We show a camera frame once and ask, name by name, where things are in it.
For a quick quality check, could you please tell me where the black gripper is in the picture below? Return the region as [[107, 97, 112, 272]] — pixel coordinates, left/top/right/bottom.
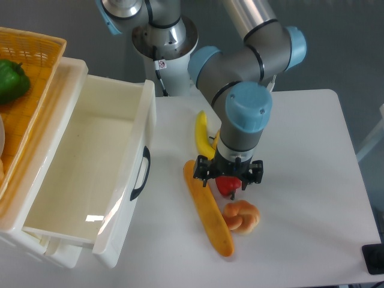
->
[[193, 152, 263, 191]]

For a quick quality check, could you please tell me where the long orange baguette bread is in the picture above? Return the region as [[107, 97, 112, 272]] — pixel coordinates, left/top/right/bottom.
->
[[183, 160, 235, 257]]

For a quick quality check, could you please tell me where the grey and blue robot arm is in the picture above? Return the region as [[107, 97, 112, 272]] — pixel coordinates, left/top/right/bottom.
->
[[96, 1, 307, 187]]

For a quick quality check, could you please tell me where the round knotted bread roll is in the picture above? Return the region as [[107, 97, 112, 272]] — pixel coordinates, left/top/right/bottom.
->
[[222, 200, 260, 235]]

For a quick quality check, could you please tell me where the bread piece in basket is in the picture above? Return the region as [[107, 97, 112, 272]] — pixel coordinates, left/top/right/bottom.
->
[[0, 159, 5, 183]]

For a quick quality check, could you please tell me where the red bell pepper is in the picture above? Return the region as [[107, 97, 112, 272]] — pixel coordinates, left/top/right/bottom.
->
[[215, 176, 242, 200]]

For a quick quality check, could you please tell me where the orange yellow fruit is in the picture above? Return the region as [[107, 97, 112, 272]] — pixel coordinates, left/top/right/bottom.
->
[[209, 130, 220, 151]]

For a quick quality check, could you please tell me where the yellow banana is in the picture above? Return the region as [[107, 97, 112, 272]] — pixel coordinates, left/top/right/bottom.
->
[[194, 110, 216, 160]]

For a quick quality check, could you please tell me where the white plastic drawer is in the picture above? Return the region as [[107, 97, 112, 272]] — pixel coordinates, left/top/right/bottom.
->
[[23, 76, 156, 268]]

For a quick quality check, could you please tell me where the black device at table edge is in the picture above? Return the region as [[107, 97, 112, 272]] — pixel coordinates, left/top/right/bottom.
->
[[362, 244, 383, 275]]

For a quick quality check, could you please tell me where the orange woven basket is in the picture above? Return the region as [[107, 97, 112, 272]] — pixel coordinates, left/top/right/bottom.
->
[[1, 27, 67, 197]]

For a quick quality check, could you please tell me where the white plate in basket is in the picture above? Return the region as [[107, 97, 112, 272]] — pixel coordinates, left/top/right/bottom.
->
[[0, 116, 5, 156]]

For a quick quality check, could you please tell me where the green bell pepper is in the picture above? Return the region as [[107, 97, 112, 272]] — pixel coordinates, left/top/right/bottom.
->
[[1, 59, 31, 104]]

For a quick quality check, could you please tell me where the dark blue drawer handle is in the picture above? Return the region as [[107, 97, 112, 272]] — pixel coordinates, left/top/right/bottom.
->
[[130, 146, 151, 201]]

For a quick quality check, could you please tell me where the black cable on pedestal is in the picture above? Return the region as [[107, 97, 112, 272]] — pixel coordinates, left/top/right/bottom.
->
[[152, 44, 170, 97]]

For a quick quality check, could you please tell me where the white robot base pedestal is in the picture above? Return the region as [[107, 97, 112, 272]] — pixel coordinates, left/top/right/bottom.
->
[[132, 16, 199, 97]]

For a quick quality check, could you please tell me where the white drawer cabinet frame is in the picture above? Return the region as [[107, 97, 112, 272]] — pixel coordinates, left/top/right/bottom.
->
[[1, 57, 88, 268]]

